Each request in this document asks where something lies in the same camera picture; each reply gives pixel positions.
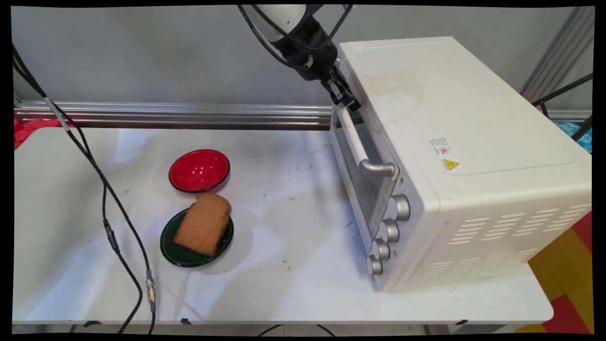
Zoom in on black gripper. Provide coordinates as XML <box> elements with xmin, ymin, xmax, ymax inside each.
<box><xmin>272</xmin><ymin>17</ymin><xmax>362</xmax><ymax>113</ymax></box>

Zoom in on glass oven door with handle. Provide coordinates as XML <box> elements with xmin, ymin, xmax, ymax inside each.
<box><xmin>330</xmin><ymin>104</ymin><xmax>401</xmax><ymax>241</ymax></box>

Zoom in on white label sticker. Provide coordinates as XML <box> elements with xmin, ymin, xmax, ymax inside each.
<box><xmin>428</xmin><ymin>137</ymin><xmax>452</xmax><ymax>156</ymax></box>

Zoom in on large silver oven knob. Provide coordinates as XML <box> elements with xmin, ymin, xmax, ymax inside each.
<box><xmin>388</xmin><ymin>194</ymin><xmax>411</xmax><ymax>222</ymax></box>

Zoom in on cream toaster oven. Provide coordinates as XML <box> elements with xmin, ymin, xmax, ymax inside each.
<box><xmin>329</xmin><ymin>36</ymin><xmax>592</xmax><ymax>293</ymax></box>

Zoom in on red bowl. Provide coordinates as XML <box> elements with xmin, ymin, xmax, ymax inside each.
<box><xmin>168</xmin><ymin>149</ymin><xmax>231</xmax><ymax>194</ymax></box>

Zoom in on brown bread slice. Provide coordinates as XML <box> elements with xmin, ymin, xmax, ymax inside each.
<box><xmin>173</xmin><ymin>192</ymin><xmax>232</xmax><ymax>258</ymax></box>

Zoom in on black stand rods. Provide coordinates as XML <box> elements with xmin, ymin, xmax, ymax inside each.
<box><xmin>531</xmin><ymin>73</ymin><xmax>593</xmax><ymax>143</ymax></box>

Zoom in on dark green plate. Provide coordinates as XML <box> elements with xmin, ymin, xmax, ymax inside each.
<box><xmin>160</xmin><ymin>207</ymin><xmax>235</xmax><ymax>269</ymax></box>

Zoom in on blue patterned mat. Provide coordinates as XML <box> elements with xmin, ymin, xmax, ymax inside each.
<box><xmin>553</xmin><ymin>120</ymin><xmax>592</xmax><ymax>154</ymax></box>

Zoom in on yellow foam floor mat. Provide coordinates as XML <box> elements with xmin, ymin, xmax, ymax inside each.
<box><xmin>515</xmin><ymin>226</ymin><xmax>594</xmax><ymax>333</ymax></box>

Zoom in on red cloth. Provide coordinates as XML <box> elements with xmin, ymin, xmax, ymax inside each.
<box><xmin>14</xmin><ymin>117</ymin><xmax>72</xmax><ymax>149</ymax></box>

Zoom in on red foam floor mat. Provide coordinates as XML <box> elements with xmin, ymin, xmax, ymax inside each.
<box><xmin>544</xmin><ymin>211</ymin><xmax>593</xmax><ymax>334</ymax></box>

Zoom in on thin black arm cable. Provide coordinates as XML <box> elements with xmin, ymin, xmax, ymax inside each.
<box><xmin>326</xmin><ymin>5</ymin><xmax>354</xmax><ymax>49</ymax></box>

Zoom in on black arm cable with connector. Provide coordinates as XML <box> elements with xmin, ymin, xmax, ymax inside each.
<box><xmin>237</xmin><ymin>5</ymin><xmax>314</xmax><ymax>72</ymax></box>

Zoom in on aluminium rail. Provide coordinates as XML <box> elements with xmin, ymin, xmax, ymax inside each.
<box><xmin>14</xmin><ymin>100</ymin><xmax>592</xmax><ymax>131</ymax></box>

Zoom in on black cable under table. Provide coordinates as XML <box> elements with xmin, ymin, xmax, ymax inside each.
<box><xmin>257</xmin><ymin>324</ymin><xmax>336</xmax><ymax>337</ymax></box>

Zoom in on black cable with inline block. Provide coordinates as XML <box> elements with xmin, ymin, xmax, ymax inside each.
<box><xmin>12</xmin><ymin>59</ymin><xmax>144</xmax><ymax>335</ymax></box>

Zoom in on black cable with metal connector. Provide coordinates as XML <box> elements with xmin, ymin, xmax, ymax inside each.
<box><xmin>12</xmin><ymin>44</ymin><xmax>158</xmax><ymax>335</ymax></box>

